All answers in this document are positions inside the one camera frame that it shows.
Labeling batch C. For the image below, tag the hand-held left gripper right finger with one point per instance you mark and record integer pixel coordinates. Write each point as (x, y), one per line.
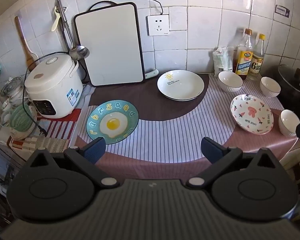
(211, 150)

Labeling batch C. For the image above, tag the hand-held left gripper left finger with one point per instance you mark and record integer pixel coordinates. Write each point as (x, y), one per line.
(95, 150)

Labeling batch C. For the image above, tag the white ribbed bowl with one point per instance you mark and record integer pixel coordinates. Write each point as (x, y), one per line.
(230, 80)
(270, 85)
(288, 121)

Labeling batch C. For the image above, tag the blue egg print plate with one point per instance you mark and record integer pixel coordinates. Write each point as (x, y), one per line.
(112, 123)

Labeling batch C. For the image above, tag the pink rabbit print plate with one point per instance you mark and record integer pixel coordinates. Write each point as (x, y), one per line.
(251, 113)

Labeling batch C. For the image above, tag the plain white plate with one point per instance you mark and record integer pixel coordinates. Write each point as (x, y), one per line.
(182, 100)

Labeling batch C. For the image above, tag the white sun print plate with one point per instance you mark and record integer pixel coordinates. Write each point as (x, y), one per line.
(180, 83)

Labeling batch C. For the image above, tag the black gas stove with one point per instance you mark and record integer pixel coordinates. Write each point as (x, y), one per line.
(297, 110)

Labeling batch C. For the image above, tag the red striped mat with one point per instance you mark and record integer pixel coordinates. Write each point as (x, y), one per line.
(60, 127)

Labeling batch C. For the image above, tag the striped pink brown tablecloth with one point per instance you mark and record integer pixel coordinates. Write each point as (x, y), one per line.
(165, 135)

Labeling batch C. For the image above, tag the woven beige mat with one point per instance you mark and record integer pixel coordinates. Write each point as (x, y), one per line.
(45, 143)

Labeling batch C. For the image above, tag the glass wok lid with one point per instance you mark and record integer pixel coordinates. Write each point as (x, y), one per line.
(292, 82)

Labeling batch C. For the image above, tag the white dish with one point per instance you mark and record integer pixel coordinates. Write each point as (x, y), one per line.
(21, 136)

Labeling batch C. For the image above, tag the green strainer basket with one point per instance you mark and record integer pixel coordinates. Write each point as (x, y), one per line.
(22, 118)

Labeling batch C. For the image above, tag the white rice cooker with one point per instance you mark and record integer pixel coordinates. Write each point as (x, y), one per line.
(55, 80)

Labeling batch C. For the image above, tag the clear vinegar bottle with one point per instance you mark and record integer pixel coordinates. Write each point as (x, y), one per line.
(256, 65)

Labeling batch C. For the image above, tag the white seasoning bag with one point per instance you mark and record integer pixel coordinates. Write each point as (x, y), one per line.
(222, 60)

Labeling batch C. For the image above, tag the brown sauce bottle yellow label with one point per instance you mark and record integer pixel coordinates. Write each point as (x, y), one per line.
(243, 62)

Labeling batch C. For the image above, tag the steel ladle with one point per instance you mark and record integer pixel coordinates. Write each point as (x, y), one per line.
(78, 52)

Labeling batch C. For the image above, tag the white cutting board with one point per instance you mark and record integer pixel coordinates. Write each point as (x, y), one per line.
(107, 45)

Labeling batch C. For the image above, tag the wooden spatula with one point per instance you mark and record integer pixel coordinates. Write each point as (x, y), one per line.
(27, 55)

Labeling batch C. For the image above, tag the cream hanging peeler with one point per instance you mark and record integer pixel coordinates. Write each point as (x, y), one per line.
(55, 21)

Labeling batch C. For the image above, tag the wall sticker label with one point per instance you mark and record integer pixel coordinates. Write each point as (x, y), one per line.
(282, 11)

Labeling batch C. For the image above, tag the white wall socket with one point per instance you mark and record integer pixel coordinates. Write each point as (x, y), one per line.
(158, 25)

